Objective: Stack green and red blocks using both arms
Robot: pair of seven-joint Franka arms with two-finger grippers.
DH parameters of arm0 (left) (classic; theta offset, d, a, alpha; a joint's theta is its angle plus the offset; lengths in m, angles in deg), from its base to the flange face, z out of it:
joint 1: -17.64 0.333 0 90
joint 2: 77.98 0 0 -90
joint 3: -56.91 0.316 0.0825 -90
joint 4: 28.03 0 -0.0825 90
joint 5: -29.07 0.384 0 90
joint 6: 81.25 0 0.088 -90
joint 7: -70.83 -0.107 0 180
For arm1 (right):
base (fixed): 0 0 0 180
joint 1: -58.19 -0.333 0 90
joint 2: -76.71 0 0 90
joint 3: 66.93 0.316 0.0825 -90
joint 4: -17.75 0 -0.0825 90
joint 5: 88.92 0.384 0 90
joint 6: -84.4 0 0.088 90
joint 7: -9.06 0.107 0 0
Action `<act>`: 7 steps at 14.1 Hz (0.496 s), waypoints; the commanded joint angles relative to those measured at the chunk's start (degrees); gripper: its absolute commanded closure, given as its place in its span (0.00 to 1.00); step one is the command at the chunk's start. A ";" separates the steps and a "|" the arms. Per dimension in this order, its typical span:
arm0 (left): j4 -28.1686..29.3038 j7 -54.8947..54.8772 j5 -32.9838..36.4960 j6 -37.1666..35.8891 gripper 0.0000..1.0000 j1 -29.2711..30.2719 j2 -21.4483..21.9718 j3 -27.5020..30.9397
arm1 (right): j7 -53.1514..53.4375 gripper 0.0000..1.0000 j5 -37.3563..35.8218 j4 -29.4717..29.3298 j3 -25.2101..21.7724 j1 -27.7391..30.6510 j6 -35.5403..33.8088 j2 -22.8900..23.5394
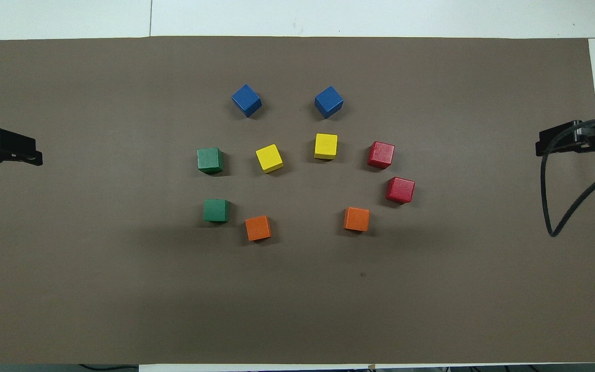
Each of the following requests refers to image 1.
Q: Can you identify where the red wooden cube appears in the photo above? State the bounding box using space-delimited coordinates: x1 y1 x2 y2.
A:
385 177 415 204
367 141 396 169

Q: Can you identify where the green wooden cube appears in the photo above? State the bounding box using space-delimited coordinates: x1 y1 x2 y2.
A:
203 199 231 223
197 147 224 175

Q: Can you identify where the brown paper table mat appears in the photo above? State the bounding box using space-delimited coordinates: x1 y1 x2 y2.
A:
0 35 595 365

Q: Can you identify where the orange wooden cube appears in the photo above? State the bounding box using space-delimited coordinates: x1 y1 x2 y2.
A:
343 207 370 232
245 215 272 242

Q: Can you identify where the blue wooden cube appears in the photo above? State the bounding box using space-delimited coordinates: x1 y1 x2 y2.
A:
314 86 344 119
231 84 262 118

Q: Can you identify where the yellow wooden cube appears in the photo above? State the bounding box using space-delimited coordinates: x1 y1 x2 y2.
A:
255 144 285 174
314 133 338 160

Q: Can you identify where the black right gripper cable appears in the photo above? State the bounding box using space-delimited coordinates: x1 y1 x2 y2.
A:
540 118 595 238

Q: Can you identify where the thin black floor cable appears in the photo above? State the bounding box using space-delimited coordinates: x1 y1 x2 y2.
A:
78 364 139 372

